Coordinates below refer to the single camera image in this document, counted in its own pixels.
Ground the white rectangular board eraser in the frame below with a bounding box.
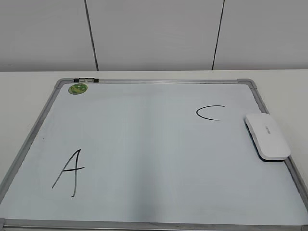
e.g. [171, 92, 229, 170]
[245, 113, 291, 161]

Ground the round green magnet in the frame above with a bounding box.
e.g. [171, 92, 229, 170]
[68, 83, 88, 95]

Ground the white board with aluminium frame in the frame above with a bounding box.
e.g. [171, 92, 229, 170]
[0, 79, 308, 231]

